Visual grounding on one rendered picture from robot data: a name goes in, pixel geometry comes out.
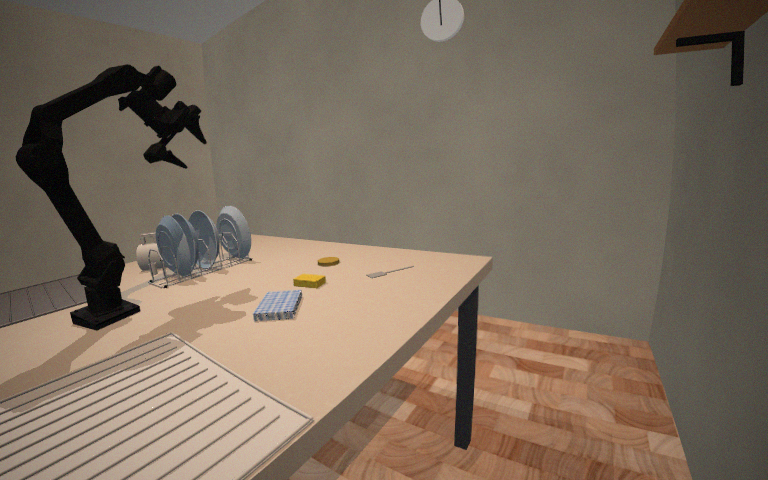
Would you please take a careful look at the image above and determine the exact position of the white ribbed draining mat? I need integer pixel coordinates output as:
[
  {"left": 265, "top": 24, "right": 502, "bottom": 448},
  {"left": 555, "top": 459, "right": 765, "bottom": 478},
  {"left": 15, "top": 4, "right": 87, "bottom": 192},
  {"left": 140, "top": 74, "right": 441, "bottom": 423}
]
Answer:
[{"left": 0, "top": 332, "right": 314, "bottom": 480}]

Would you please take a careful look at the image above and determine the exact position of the olive-brown round disc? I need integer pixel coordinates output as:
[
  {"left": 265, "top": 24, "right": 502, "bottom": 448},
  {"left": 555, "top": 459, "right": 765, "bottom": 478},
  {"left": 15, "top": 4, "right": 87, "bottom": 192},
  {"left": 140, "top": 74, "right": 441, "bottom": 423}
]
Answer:
[{"left": 317, "top": 257, "right": 340, "bottom": 266}]

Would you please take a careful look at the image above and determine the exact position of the yellow sponge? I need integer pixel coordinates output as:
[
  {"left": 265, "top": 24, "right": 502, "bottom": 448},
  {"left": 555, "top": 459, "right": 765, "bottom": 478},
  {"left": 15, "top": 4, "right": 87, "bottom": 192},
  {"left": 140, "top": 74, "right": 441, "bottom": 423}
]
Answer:
[{"left": 293, "top": 274, "right": 326, "bottom": 288}]

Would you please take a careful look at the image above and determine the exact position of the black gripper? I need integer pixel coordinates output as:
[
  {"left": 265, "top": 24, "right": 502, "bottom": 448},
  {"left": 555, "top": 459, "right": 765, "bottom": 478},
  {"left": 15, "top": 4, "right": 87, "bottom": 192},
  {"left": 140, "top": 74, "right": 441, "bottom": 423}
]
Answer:
[{"left": 143, "top": 104, "right": 207, "bottom": 169}]

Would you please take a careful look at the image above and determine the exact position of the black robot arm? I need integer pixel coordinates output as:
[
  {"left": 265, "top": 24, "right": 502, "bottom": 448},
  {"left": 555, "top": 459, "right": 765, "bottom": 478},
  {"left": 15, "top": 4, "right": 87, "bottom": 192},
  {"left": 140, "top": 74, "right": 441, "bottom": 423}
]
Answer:
[{"left": 16, "top": 64, "right": 190, "bottom": 318}]

